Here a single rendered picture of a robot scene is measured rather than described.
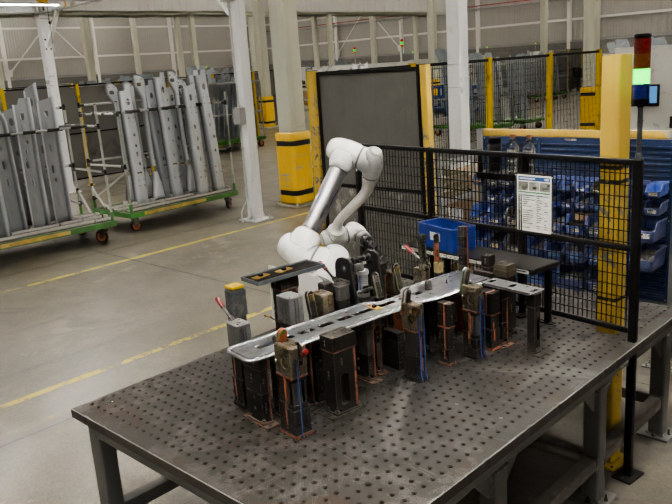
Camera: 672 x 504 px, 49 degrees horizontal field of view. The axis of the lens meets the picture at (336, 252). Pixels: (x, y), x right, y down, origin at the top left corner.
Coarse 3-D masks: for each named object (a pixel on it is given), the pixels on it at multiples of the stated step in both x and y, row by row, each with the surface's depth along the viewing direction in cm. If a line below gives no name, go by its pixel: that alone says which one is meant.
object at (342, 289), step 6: (336, 282) 338; (336, 288) 330; (342, 288) 330; (348, 288) 332; (336, 294) 331; (342, 294) 330; (348, 294) 333; (336, 300) 332; (342, 300) 331; (348, 300) 333; (336, 306) 332; (342, 306) 331; (348, 306) 334; (342, 318) 334
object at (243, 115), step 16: (240, 0) 963; (240, 16) 967; (240, 32) 970; (240, 48) 973; (240, 64) 977; (240, 80) 984; (240, 96) 992; (240, 112) 987; (240, 128) 1004; (256, 144) 1013; (256, 160) 1016; (256, 176) 1020; (256, 192) 1024; (256, 208) 1027
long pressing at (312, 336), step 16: (416, 288) 345; (432, 288) 344; (448, 288) 342; (368, 304) 327; (400, 304) 324; (320, 320) 311; (336, 320) 310; (352, 320) 308; (368, 320) 308; (272, 336) 296; (304, 336) 294; (240, 352) 282; (256, 352) 281; (272, 352) 280
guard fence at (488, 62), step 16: (416, 64) 722; (432, 64) 741; (480, 64) 805; (496, 64) 828; (480, 80) 808; (496, 80) 832; (576, 80) 970; (560, 96) 944; (576, 96) 975; (592, 96) 1010; (560, 112) 949; (592, 112) 1015; (560, 128) 954; (448, 144) 780
